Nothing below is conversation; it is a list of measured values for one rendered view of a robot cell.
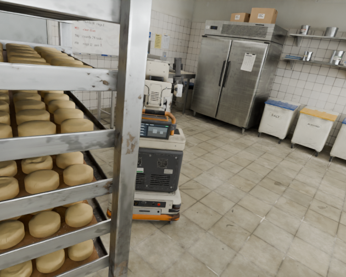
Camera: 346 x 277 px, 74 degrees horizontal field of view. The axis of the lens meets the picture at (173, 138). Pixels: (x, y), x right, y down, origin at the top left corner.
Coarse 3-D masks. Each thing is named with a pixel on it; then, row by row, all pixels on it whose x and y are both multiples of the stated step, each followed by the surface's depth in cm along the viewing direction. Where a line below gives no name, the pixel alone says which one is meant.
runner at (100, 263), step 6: (102, 258) 45; (108, 258) 46; (84, 264) 43; (90, 264) 44; (96, 264) 45; (102, 264) 46; (108, 264) 47; (72, 270) 42; (78, 270) 43; (84, 270) 44; (90, 270) 44; (96, 270) 45; (54, 276) 40; (60, 276) 41; (66, 276) 42; (72, 276) 43; (78, 276) 43
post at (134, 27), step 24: (144, 0) 28; (120, 24) 30; (144, 24) 29; (120, 48) 31; (144, 48) 30; (120, 72) 32; (144, 72) 32; (120, 96) 32; (120, 120) 33; (120, 144) 34; (120, 168) 36; (120, 192) 37; (120, 216) 39; (120, 240) 42; (120, 264) 44
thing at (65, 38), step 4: (60, 24) 62; (64, 24) 62; (68, 24) 63; (60, 28) 62; (64, 28) 63; (68, 28) 63; (60, 32) 62; (64, 32) 63; (68, 32) 63; (60, 36) 63; (64, 36) 63; (68, 36) 64; (60, 40) 63; (64, 40) 64; (68, 40) 64; (60, 44) 64; (64, 44) 64; (68, 44) 64; (72, 92) 70
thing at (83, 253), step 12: (60, 252) 46; (72, 252) 46; (84, 252) 46; (96, 252) 49; (24, 264) 42; (36, 264) 43; (48, 264) 43; (60, 264) 44; (72, 264) 46; (0, 276) 40; (12, 276) 40; (24, 276) 41; (36, 276) 42; (48, 276) 43
